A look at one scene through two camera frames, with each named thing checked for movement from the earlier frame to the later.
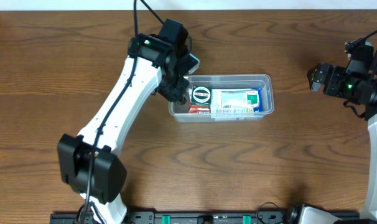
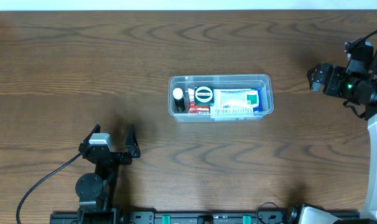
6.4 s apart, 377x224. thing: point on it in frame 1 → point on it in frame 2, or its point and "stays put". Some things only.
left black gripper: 173,91 → 116,156
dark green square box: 201,95 stays put
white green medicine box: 235,101 stays put
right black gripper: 320,80 stays put
